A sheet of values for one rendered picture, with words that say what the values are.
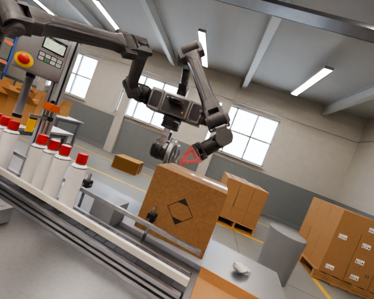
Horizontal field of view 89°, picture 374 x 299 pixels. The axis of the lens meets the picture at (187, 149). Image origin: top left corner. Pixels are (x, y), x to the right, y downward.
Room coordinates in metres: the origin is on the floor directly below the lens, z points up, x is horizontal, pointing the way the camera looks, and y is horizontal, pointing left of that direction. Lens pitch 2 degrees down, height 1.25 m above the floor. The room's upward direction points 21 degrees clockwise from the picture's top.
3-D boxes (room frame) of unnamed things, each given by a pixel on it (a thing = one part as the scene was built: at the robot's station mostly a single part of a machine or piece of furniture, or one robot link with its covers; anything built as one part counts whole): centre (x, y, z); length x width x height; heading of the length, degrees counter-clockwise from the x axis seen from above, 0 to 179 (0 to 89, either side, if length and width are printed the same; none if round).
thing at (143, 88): (1.29, 0.43, 1.45); 0.09 x 0.08 x 0.12; 82
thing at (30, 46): (0.85, 0.74, 1.38); 0.17 x 0.10 x 0.19; 130
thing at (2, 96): (2.32, 2.26, 0.96); 0.53 x 0.45 x 0.37; 174
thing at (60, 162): (0.67, 0.40, 0.98); 0.05 x 0.05 x 0.20
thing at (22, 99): (0.88, 0.79, 1.18); 0.04 x 0.04 x 0.21
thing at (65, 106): (4.45, 3.15, 0.97); 0.44 x 0.42 x 0.37; 169
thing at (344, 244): (3.23, -3.11, 0.57); 1.20 x 0.83 x 1.14; 85
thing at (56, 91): (0.89, 0.66, 1.17); 0.04 x 0.04 x 0.67; 75
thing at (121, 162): (4.99, 1.29, 0.16); 0.64 x 0.53 x 0.31; 87
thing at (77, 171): (0.65, 0.32, 0.98); 0.05 x 0.05 x 0.20
